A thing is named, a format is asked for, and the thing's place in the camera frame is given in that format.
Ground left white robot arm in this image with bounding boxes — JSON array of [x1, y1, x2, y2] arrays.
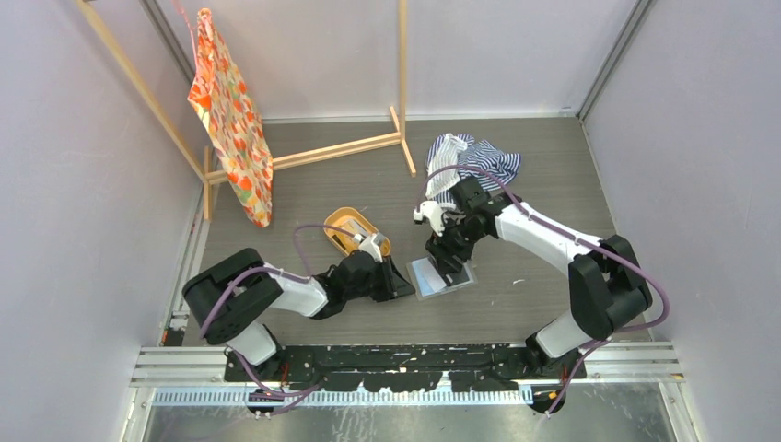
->
[[182, 248, 415, 381]]

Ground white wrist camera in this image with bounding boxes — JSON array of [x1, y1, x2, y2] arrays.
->
[[413, 200, 447, 237], [356, 233, 391, 262]]

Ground grey card holder wallet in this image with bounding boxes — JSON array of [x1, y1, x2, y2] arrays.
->
[[406, 258, 477, 301]]

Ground orange floral cloth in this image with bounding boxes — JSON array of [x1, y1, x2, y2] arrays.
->
[[188, 8, 274, 227]]

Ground blue striped cloth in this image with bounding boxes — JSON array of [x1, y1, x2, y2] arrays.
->
[[425, 134, 522, 210]]

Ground orange oval tray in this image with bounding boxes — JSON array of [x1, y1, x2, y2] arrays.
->
[[323, 207, 391, 256]]

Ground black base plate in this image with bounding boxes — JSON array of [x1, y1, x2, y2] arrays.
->
[[223, 343, 586, 393]]

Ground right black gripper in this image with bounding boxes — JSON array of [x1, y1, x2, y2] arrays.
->
[[425, 215, 486, 277]]

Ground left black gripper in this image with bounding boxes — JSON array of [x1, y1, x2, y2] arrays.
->
[[344, 255, 415, 302]]

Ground gold credit card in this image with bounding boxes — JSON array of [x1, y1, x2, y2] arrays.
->
[[343, 219, 372, 245]]

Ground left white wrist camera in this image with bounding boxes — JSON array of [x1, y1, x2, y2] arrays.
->
[[356, 233, 391, 262]]

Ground wooden drying rack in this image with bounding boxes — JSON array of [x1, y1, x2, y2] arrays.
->
[[76, 1, 416, 220]]

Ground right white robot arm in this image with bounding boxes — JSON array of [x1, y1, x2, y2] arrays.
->
[[413, 177, 653, 378]]

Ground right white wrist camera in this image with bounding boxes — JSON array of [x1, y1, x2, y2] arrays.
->
[[413, 200, 447, 237]]

